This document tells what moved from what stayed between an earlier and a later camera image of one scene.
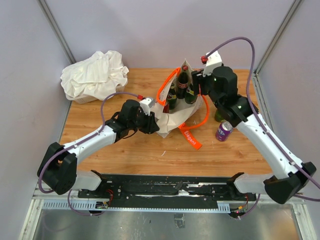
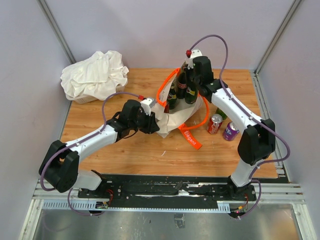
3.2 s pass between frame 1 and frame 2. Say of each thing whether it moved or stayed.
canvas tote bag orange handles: stayed
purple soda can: moved
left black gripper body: stayed
